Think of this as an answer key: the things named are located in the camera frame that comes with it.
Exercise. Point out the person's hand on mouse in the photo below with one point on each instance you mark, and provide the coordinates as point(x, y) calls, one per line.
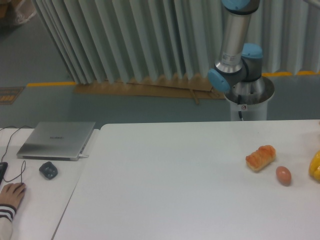
point(10, 196)

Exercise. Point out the yellow bell pepper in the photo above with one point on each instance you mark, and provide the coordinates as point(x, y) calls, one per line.
point(314, 167)

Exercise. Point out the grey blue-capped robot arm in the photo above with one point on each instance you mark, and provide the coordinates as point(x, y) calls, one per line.
point(238, 61)

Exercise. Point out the striped sleeve forearm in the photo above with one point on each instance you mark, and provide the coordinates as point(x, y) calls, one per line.
point(7, 214)

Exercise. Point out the black keyboard edge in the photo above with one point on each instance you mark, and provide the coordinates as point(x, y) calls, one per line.
point(3, 169)

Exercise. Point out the black earbud case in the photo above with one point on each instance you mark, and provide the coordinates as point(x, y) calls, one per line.
point(48, 170)

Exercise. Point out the silver closed laptop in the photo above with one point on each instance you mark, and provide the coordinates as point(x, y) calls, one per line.
point(57, 140)

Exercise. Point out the white usb plug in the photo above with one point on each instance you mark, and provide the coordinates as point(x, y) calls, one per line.
point(81, 156)

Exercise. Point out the pale green folding curtain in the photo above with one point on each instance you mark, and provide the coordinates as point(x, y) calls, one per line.
point(113, 40)

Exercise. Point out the brown cardboard sheet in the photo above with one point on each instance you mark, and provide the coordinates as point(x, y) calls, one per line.
point(196, 88)

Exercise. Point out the orange braided bread loaf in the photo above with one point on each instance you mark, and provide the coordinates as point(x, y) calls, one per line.
point(260, 158)

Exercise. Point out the brown egg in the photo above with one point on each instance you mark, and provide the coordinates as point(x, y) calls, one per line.
point(283, 175)

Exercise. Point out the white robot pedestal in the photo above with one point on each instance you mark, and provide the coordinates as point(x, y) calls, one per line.
point(248, 101)

